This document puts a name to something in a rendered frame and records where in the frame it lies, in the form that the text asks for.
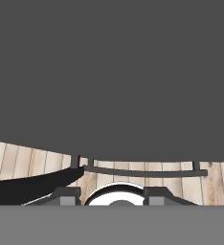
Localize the dark grey fridge door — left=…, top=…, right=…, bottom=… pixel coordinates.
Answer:
left=0, top=0, right=224, bottom=164

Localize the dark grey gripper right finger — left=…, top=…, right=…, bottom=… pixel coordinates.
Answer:
left=143, top=186, right=198, bottom=207

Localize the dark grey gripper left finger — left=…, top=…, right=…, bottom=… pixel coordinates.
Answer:
left=30, top=186, right=82, bottom=207

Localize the white and black round object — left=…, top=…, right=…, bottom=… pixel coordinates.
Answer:
left=83, top=181, right=146, bottom=207

